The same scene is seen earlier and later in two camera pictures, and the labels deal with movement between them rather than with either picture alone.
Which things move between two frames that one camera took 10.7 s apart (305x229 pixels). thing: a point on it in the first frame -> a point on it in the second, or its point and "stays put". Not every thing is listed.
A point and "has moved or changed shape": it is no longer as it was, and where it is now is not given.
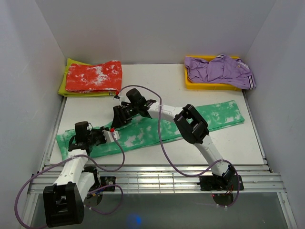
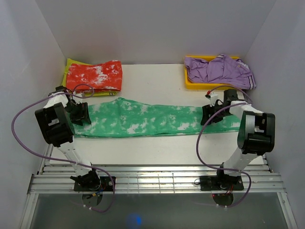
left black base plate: (106, 181) stays put
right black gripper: (118, 119) -> (207, 110)
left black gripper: (100, 130) -> (82, 115)
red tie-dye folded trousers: (106, 77) stays put
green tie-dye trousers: (159, 129) has moved or changed shape
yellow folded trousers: (63, 92) stays put
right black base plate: (229, 182) stays put
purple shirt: (221, 69) stays put
